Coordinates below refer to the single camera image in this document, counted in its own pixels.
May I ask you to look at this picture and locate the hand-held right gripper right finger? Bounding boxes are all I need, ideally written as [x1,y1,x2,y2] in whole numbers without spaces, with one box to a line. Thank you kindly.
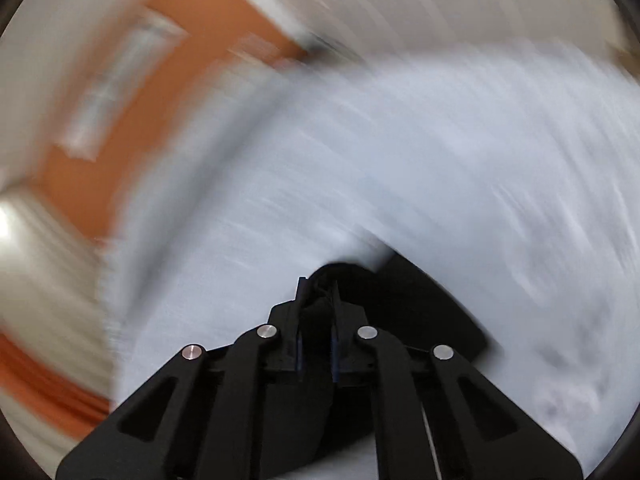
[331,281,586,480]

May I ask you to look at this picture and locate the orange curtain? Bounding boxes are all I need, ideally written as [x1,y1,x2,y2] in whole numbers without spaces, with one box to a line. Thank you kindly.
[0,332,112,428]

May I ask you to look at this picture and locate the beige curtain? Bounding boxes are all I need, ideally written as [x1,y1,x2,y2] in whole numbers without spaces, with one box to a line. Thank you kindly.
[0,185,118,466]

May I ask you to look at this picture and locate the white bed sheet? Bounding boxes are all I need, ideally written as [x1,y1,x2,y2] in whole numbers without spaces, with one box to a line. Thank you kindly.
[102,42,640,480]

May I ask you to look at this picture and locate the black pants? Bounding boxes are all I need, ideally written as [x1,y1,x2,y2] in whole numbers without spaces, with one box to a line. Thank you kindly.
[260,261,490,480]

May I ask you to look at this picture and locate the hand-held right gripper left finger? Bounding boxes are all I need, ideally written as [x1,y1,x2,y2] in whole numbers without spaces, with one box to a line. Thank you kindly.
[55,277,307,480]

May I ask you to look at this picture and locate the framed wall picture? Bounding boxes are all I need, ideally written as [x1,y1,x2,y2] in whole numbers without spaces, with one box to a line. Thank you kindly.
[57,7,193,163]

